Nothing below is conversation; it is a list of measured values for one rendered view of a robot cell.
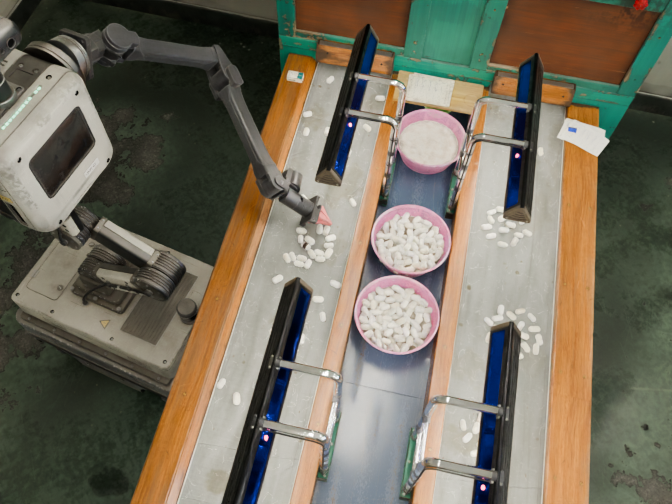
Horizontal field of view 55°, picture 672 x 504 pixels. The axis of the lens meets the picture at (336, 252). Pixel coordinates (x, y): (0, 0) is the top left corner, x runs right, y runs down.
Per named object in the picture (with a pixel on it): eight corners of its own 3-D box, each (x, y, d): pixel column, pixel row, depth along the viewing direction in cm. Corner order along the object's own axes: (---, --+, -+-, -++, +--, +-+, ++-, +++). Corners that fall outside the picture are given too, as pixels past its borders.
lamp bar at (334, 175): (314, 182, 193) (314, 168, 187) (356, 37, 223) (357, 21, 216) (340, 187, 192) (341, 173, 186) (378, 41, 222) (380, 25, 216)
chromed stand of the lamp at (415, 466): (398, 499, 185) (420, 469, 146) (409, 430, 194) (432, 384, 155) (464, 514, 183) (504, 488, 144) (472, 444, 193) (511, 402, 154)
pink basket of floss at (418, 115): (416, 192, 236) (420, 177, 228) (378, 141, 247) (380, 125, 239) (475, 163, 243) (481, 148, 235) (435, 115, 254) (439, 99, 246)
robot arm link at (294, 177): (257, 192, 208) (274, 181, 203) (264, 166, 215) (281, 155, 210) (285, 211, 214) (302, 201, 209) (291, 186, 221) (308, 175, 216)
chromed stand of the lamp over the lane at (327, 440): (263, 467, 188) (248, 429, 149) (280, 401, 198) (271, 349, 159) (326, 482, 187) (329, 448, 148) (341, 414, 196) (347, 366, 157)
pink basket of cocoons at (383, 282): (345, 354, 206) (346, 343, 197) (361, 280, 218) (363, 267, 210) (428, 372, 203) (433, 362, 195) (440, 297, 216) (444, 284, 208)
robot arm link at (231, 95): (205, 82, 210) (224, 64, 204) (218, 81, 215) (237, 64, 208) (259, 201, 208) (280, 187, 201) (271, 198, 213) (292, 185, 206)
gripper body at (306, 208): (322, 197, 216) (305, 185, 212) (315, 222, 211) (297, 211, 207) (310, 203, 221) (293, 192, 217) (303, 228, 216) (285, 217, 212)
